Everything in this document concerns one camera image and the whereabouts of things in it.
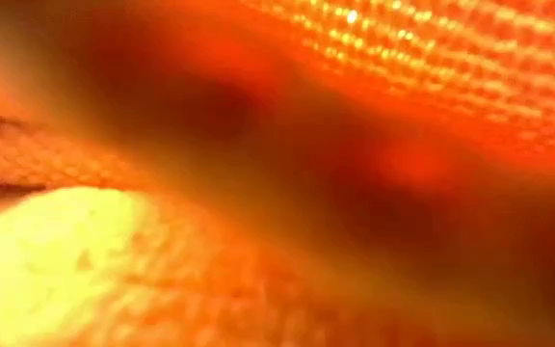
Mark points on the orange microfiber towel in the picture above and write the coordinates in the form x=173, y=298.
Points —
x=403, y=96

